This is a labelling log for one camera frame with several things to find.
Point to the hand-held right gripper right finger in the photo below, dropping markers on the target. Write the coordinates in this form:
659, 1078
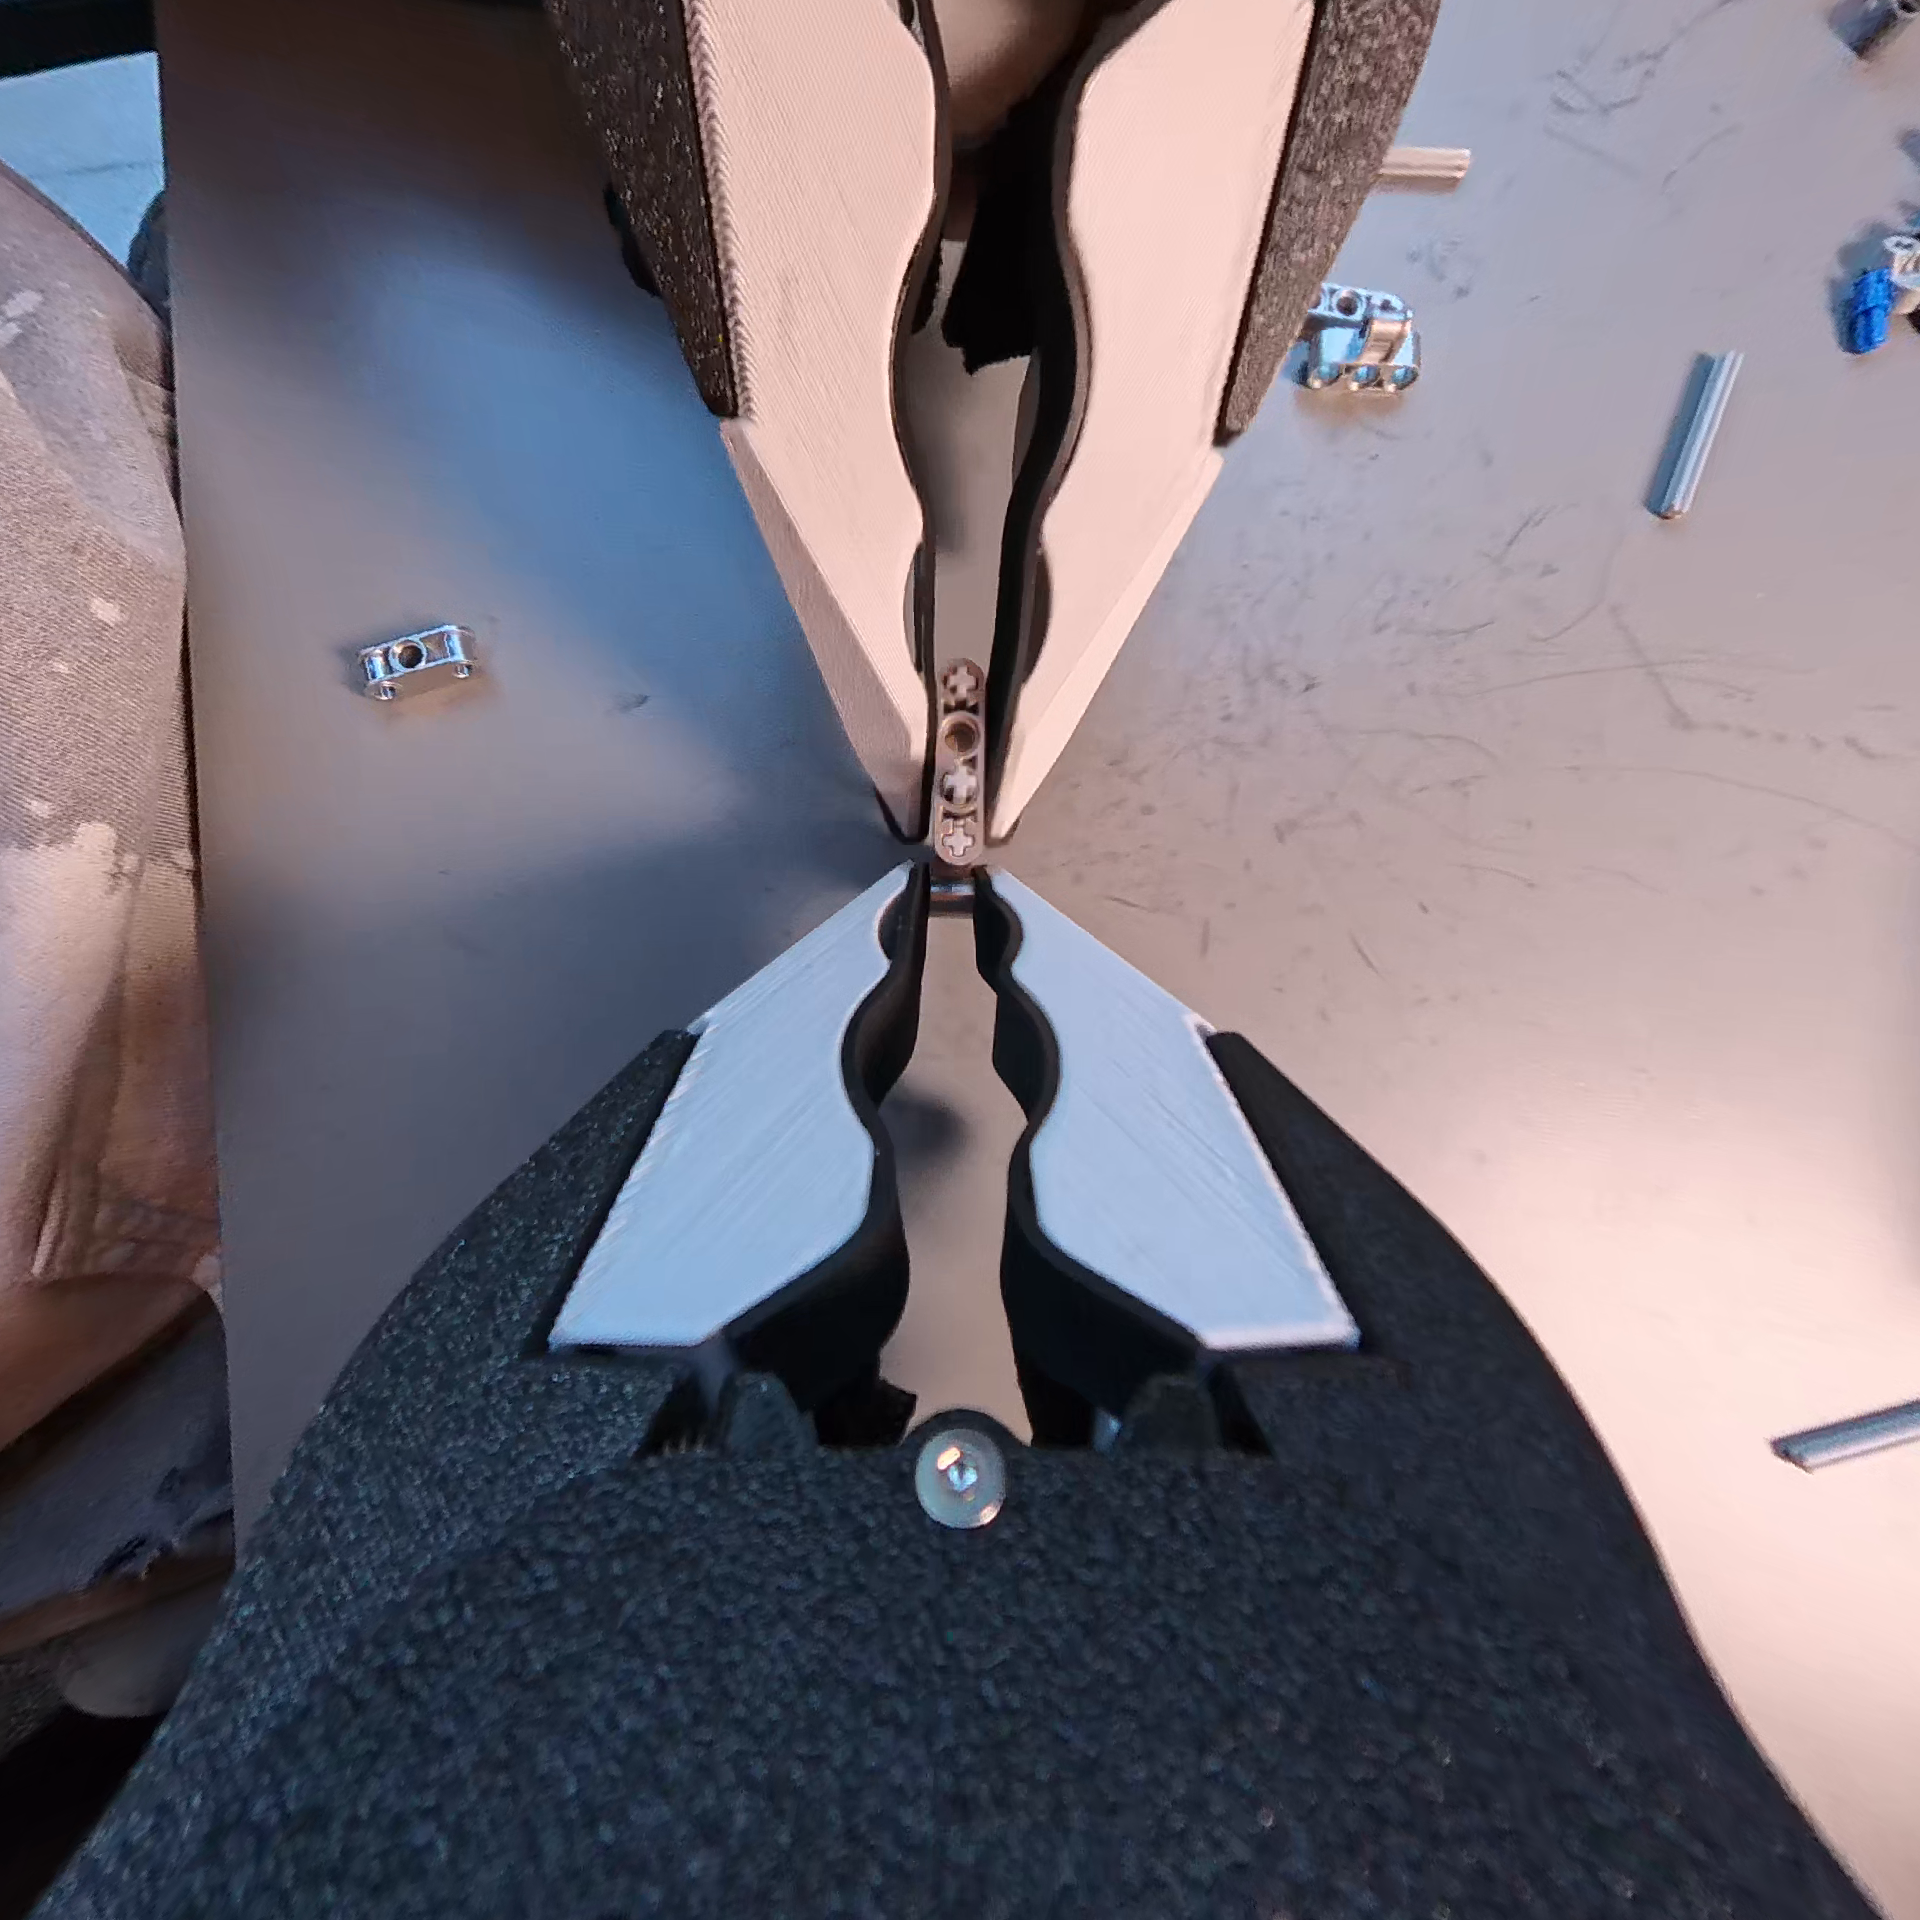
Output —
1188, 1187

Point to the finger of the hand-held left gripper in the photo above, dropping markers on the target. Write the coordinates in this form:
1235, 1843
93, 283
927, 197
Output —
813, 270
1172, 270

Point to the grey desk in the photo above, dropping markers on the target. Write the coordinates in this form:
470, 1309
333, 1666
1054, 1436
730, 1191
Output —
1501, 902

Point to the small grey cylinder piece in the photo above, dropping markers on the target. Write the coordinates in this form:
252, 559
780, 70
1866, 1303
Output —
1874, 26

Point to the beige brick pin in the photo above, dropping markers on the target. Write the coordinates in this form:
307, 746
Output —
1427, 165

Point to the grey double-loop brick connector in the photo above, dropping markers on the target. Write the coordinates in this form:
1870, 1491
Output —
1356, 339

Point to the pile of blue brick pieces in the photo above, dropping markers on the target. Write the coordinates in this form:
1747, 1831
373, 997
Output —
1874, 301

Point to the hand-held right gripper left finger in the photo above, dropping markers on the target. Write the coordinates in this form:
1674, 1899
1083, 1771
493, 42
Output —
737, 1187

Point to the grey brick beam assembly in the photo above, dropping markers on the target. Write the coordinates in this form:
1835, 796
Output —
959, 750

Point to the small silver brick connector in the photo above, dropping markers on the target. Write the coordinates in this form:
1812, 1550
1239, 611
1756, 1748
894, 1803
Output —
414, 663

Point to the thin grey axle rod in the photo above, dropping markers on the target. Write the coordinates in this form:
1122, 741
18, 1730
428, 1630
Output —
1852, 1439
1698, 435

